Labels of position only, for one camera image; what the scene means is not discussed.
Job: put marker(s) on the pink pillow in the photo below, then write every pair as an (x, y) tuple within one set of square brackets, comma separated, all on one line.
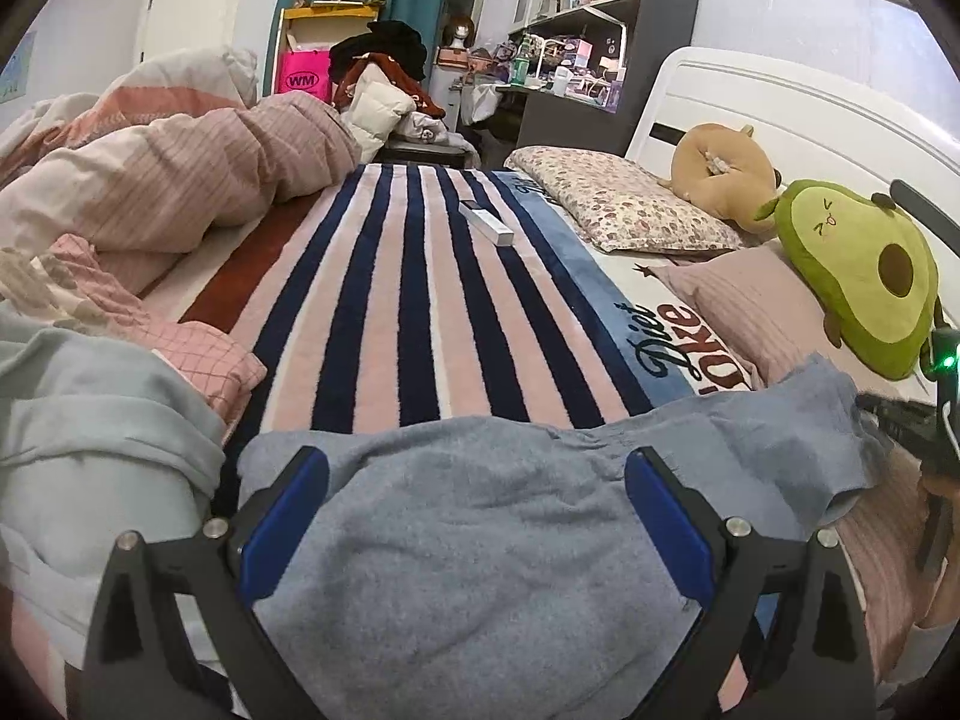
[(750, 307)]

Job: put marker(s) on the white door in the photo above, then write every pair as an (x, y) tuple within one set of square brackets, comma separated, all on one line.
[(191, 7)]

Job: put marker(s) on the grey shelf unit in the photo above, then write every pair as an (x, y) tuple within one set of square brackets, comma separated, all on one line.
[(592, 22)]

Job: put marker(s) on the pink shopping bag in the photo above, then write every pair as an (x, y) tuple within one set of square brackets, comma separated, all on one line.
[(302, 75)]

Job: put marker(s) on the brown plush toy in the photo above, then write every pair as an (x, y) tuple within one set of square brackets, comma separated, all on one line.
[(720, 172)]

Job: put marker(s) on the cluttered desk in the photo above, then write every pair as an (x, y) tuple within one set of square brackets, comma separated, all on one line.
[(525, 82)]

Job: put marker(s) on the floral pillow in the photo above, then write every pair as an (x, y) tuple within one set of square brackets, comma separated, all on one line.
[(622, 202)]

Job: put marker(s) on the grey-blue pants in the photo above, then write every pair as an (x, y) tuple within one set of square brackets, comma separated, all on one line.
[(480, 525)]

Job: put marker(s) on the pink striped duvet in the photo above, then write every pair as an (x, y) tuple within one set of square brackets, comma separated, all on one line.
[(172, 165)]

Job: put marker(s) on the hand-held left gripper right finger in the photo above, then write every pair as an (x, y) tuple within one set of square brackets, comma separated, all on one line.
[(669, 532)]

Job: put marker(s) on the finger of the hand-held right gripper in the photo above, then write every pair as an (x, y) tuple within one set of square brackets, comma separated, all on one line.
[(896, 416), (926, 210)]

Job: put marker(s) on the navy pink striped blanket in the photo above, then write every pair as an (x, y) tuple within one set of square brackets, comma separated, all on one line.
[(420, 300)]

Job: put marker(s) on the white bed headboard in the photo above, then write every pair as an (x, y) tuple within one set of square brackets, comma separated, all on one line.
[(810, 120)]

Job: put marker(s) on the yellow storage rack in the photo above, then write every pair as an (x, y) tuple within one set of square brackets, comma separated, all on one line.
[(330, 15)]

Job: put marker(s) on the white slim box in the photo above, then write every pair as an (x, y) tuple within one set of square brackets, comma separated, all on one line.
[(486, 221)]

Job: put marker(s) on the light blue garment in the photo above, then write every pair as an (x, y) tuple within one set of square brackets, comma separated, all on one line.
[(90, 450)]

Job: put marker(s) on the mannequin head with wig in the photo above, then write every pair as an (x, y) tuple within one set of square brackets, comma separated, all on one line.
[(459, 34)]

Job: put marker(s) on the green avocado plush toy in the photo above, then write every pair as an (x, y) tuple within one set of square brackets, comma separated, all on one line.
[(855, 270)]

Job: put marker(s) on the pile of clothes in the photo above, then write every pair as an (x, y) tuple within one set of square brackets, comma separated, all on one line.
[(390, 90)]

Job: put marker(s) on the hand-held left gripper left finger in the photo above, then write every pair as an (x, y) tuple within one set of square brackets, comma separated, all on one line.
[(283, 529)]

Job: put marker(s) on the printed white bed sheet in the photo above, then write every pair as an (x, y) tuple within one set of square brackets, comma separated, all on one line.
[(675, 330)]

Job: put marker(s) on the pink checkered cloth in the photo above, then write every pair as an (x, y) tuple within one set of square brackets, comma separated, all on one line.
[(172, 337)]

